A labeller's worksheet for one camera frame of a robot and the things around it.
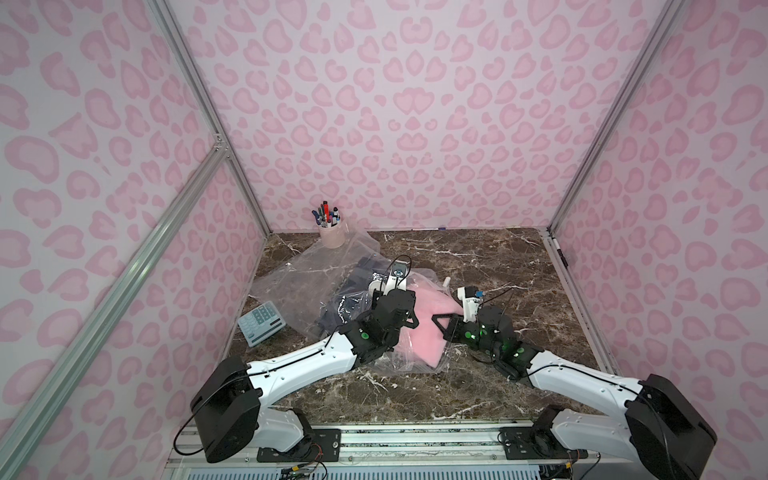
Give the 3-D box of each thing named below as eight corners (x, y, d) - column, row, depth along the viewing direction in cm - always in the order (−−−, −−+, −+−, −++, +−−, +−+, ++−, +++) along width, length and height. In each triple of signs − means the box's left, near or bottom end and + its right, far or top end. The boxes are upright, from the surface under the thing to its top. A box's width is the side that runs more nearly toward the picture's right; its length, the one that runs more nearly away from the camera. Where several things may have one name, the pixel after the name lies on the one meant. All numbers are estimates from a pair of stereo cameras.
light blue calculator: (250, 347, 92) (246, 342, 89) (240, 324, 97) (236, 320, 94) (287, 325, 96) (284, 320, 94) (276, 305, 101) (272, 299, 99)
